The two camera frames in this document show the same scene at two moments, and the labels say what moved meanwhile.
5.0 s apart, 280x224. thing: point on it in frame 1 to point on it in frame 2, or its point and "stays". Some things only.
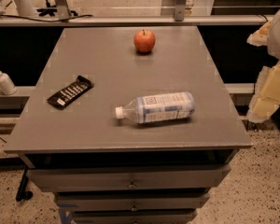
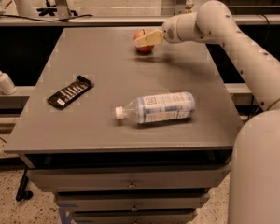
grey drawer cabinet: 128,125 stays
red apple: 144,41 stays
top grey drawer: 135,178 stays
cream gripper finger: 272,87 to 175,29
